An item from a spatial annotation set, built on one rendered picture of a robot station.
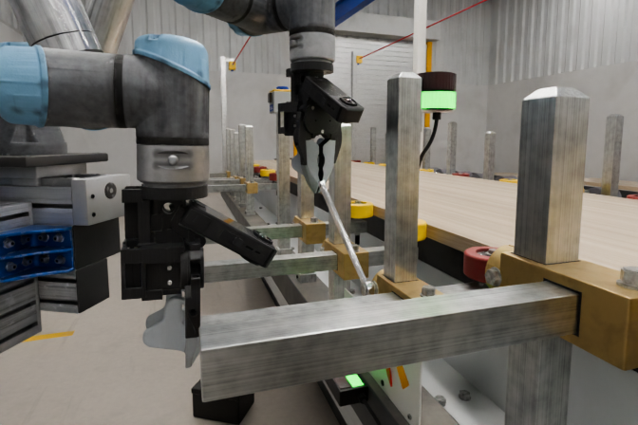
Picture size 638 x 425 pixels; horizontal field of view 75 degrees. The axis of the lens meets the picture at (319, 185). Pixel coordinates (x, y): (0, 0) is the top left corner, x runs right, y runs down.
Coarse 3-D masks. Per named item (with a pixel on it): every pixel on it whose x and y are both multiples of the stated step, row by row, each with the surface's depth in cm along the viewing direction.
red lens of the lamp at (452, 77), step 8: (432, 72) 56; (440, 72) 55; (448, 72) 56; (424, 80) 56; (432, 80) 56; (440, 80) 56; (448, 80) 56; (456, 80) 57; (424, 88) 56; (432, 88) 56; (440, 88) 56; (448, 88) 56
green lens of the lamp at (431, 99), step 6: (426, 96) 56; (432, 96) 56; (438, 96) 56; (444, 96) 56; (450, 96) 56; (426, 102) 56; (432, 102) 56; (438, 102) 56; (444, 102) 56; (450, 102) 56
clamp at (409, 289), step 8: (376, 280) 63; (384, 280) 60; (416, 280) 59; (384, 288) 60; (392, 288) 57; (400, 288) 56; (408, 288) 56; (416, 288) 56; (400, 296) 55; (408, 296) 53; (416, 296) 53
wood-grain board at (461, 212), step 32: (256, 160) 329; (320, 192) 150; (352, 192) 134; (384, 192) 134; (448, 192) 134; (480, 192) 134; (512, 192) 134; (448, 224) 83; (480, 224) 83; (512, 224) 83; (608, 224) 83; (608, 256) 60
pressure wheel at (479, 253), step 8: (472, 248) 63; (480, 248) 63; (488, 248) 63; (496, 248) 63; (464, 256) 60; (472, 256) 58; (480, 256) 58; (488, 256) 58; (464, 264) 60; (472, 264) 58; (480, 264) 57; (464, 272) 60; (472, 272) 58; (480, 272) 57; (480, 280) 57
